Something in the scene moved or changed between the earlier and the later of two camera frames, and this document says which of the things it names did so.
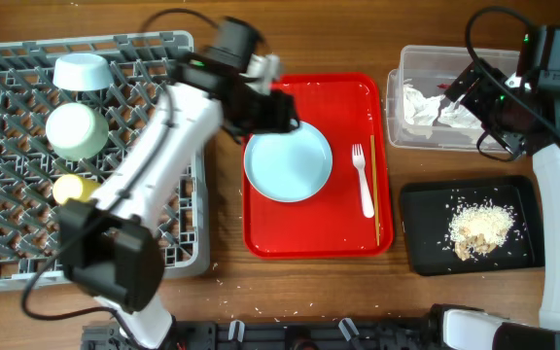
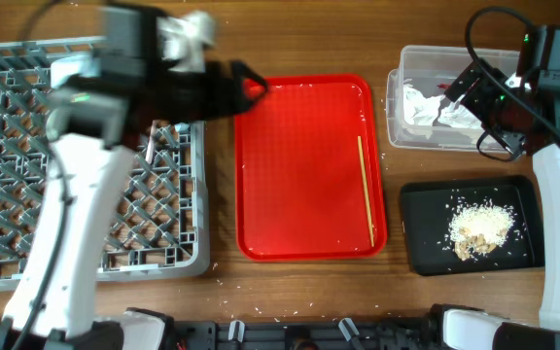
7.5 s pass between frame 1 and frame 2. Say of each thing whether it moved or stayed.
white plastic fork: moved
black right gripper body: stayed
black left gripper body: moved
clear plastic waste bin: stayed
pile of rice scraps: stayed
